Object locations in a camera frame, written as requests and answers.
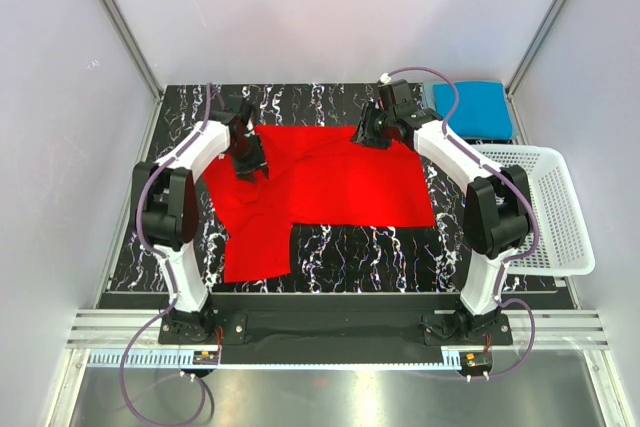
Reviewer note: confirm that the left aluminium corner post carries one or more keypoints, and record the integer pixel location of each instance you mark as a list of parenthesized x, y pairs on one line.
[(132, 47)]

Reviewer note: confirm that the red t-shirt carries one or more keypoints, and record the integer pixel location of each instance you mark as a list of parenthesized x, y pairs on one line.
[(317, 175)]

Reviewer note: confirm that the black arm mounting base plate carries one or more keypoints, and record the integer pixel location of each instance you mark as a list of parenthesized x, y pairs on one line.
[(328, 329)]

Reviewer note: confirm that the small connector box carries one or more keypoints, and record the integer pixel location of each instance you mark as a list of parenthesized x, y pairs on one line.
[(476, 363), (206, 357)]

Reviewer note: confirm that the aluminium corner post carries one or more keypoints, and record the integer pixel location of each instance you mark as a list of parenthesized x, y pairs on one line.
[(538, 41), (132, 47)]

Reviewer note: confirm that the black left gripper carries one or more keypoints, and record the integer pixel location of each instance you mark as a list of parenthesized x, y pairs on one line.
[(257, 162)]

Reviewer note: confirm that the right small connector box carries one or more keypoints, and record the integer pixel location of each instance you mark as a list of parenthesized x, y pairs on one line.
[(476, 363)]

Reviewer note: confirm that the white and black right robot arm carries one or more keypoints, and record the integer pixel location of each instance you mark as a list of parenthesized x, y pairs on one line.
[(498, 214)]

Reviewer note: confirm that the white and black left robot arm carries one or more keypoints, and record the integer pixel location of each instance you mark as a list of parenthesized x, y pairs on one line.
[(164, 209)]

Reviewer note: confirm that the aluminium frame rail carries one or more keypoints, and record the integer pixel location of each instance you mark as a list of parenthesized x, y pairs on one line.
[(113, 337)]

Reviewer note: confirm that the right aluminium corner post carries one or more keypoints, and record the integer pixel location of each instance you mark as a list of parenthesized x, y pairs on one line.
[(538, 41)]

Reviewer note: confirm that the folded blue t-shirt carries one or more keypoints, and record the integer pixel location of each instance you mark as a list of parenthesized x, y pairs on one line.
[(482, 111)]

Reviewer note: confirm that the left small connector box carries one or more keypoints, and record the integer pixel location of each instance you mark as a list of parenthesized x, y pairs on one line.
[(206, 357)]

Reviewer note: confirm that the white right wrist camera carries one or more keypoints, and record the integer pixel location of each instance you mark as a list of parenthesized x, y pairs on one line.
[(384, 79)]

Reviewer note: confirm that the folded grey t-shirt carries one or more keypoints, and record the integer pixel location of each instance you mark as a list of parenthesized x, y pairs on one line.
[(428, 98)]

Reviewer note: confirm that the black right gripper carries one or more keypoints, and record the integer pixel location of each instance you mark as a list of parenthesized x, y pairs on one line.
[(363, 133)]

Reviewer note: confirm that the white plastic laundry basket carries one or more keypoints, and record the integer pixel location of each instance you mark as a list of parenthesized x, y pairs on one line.
[(564, 247)]

